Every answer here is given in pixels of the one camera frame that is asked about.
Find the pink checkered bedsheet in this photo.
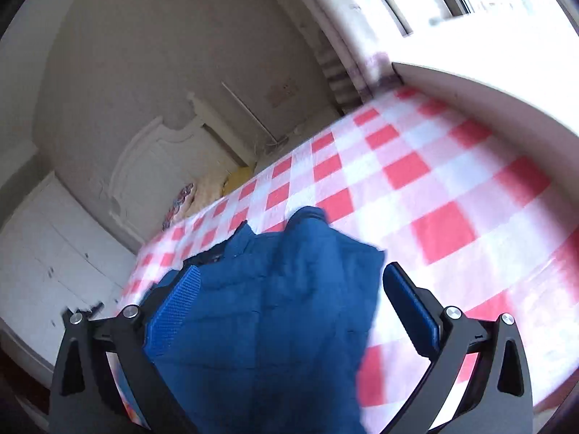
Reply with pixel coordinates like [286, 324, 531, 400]
[109, 86, 579, 434]

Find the cream textured pillow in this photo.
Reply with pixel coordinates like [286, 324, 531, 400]
[187, 172, 227, 215]

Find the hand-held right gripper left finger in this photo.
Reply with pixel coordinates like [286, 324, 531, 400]
[47, 264, 202, 434]

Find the patterned window curtain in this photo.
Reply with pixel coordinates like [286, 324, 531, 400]
[271, 0, 408, 114]

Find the blue quilted jacket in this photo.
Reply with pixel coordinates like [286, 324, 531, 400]
[120, 205, 386, 434]

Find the embroidered patterned pillow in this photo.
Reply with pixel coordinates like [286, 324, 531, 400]
[160, 183, 197, 231]

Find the white bed headboard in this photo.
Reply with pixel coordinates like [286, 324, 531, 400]
[109, 90, 256, 247]

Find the white stick lamp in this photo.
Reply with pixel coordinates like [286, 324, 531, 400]
[221, 81, 276, 143]

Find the beige wall socket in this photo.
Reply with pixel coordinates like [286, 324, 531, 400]
[267, 79, 299, 107]

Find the white wardrobe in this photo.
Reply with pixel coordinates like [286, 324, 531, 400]
[0, 169, 136, 390]

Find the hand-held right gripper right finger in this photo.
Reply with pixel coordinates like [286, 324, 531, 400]
[382, 261, 534, 434]

